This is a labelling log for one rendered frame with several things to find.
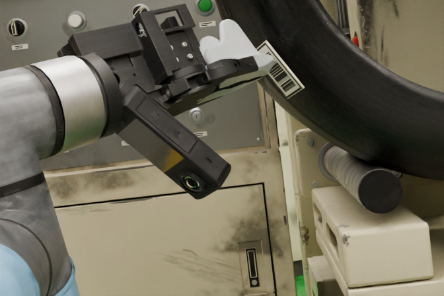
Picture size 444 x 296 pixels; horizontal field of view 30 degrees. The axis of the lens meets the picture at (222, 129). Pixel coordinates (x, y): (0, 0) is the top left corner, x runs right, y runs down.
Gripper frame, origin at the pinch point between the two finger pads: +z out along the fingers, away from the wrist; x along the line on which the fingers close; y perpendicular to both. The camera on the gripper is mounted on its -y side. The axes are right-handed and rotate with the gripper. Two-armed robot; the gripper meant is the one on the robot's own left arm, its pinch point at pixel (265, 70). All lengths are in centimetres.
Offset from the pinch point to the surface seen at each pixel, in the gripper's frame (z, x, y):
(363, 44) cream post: 37.5, 18.8, 4.2
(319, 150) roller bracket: 27.5, 26.2, -6.9
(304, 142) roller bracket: 26.2, 26.9, -5.0
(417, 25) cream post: 43.3, 13.3, 3.3
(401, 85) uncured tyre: 9.0, -6.8, -6.9
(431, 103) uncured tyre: 10.8, -7.7, -9.7
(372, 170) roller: 7.4, 0.1, -13.1
